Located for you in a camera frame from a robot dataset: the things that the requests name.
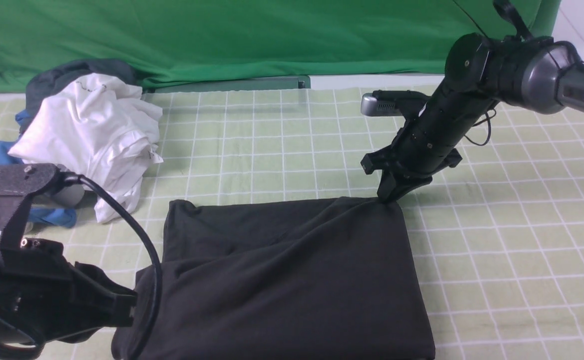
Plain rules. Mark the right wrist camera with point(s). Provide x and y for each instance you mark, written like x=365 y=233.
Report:
x=393 y=103

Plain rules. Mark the green backdrop cloth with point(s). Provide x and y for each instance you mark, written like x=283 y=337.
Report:
x=175 y=42

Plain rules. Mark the white crumpled shirt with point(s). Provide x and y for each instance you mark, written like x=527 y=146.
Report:
x=99 y=127

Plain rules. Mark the dark green metal bar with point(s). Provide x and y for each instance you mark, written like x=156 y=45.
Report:
x=280 y=83

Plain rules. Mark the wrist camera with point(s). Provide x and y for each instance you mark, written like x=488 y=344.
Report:
x=23 y=187
x=393 y=103

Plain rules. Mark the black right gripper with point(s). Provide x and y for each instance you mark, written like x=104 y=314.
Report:
x=423 y=143

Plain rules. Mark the blue crumpled garment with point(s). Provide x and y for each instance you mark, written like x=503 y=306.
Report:
x=59 y=209

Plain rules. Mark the dark gray long-sleeve shirt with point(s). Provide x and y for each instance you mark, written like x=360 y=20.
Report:
x=316 y=279

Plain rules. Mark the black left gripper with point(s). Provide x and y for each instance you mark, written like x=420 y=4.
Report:
x=45 y=298

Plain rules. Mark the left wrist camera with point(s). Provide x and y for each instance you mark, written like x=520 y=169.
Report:
x=23 y=187

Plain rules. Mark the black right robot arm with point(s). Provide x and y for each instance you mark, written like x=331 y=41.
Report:
x=535 y=73

